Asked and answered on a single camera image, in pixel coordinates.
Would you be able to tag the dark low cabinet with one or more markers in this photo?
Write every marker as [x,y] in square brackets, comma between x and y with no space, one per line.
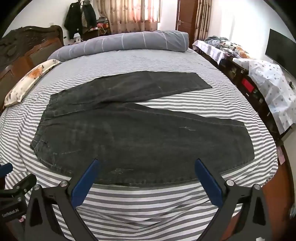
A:
[238,71]

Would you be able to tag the pile of printed clothes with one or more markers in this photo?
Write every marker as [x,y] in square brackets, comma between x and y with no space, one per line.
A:
[227,46]

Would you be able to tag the brown wooden door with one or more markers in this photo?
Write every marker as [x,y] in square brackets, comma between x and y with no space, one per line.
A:
[186,16]

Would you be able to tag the rolled grey checked duvet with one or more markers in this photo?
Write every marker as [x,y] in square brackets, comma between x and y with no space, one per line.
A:
[127,41]

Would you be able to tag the bed with striped sheet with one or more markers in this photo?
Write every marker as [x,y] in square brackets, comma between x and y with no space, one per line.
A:
[148,208]

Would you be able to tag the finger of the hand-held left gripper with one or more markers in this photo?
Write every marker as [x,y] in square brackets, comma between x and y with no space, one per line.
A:
[5,168]
[23,184]

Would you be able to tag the red box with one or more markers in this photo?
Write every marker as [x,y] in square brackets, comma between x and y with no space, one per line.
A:
[247,85]

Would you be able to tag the grey-green hanging jacket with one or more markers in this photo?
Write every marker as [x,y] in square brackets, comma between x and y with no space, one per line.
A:
[89,15]

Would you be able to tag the black hanging jacket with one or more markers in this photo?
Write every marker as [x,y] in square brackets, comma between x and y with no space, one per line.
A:
[72,20]

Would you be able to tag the white dotted cloth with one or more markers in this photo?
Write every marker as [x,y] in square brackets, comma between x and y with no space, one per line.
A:
[272,88]

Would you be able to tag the white lace table cloth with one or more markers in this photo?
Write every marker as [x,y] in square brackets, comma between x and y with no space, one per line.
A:
[208,49]

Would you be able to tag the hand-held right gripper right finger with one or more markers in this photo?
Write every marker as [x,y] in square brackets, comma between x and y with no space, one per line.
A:
[208,183]

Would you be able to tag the black television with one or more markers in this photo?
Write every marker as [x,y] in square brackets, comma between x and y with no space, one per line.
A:
[279,51]

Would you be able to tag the carved wooden headboard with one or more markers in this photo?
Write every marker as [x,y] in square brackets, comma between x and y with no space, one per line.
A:
[13,46]

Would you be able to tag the pink paper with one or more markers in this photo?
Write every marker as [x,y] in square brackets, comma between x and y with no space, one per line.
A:
[281,156]

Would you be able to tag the brown striped curtain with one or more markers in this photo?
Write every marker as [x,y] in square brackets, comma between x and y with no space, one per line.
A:
[202,18]

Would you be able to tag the patterned window curtain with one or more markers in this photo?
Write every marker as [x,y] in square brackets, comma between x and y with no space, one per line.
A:
[129,16]

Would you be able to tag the dark grey denim pants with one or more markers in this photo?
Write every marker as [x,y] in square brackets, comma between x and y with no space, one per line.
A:
[138,139]

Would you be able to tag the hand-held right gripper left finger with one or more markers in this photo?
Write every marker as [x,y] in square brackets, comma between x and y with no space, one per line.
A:
[85,183]

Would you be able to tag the floral pillow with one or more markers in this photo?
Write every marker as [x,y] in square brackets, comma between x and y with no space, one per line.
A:
[30,78]

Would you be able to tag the bags beside curtain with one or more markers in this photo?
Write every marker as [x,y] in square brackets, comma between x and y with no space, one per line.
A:
[103,26]

